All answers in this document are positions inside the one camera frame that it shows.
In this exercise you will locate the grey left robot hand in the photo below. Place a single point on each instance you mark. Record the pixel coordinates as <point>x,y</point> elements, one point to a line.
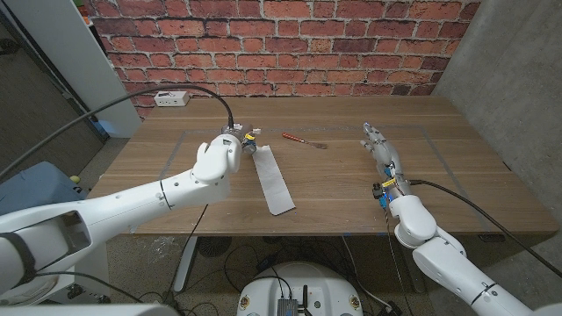
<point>248,145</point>

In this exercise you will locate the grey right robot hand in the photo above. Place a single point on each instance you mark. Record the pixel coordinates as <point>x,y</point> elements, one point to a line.
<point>386,155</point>

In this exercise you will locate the white receipt paper strip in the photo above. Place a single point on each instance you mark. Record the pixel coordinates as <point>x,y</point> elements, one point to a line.
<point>274,184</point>

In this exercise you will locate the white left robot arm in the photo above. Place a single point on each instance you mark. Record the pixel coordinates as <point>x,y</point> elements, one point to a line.
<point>131,206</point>

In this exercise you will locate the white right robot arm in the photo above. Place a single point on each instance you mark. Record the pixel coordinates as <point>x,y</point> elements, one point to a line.
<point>417,219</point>

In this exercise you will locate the white power strip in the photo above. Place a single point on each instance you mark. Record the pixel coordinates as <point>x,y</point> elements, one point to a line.
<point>171,98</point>

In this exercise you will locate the printed red brick backdrop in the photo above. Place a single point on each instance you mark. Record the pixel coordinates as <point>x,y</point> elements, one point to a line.
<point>285,44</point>

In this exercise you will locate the white table leg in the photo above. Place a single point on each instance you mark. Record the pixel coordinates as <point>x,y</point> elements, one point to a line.
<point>184,263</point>

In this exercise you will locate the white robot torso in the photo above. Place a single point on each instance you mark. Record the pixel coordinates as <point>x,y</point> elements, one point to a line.
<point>303,281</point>

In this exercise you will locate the black power adapter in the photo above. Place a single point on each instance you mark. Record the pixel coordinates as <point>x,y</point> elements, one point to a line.
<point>391,308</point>

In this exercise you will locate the small yellow green ball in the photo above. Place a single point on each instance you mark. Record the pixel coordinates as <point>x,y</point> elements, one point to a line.
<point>75,179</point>

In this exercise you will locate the white upright panel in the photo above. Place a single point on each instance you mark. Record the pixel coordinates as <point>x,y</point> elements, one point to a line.
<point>66,44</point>

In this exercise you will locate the blue plastic bin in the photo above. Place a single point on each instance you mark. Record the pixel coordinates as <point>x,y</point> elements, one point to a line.
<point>35,188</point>

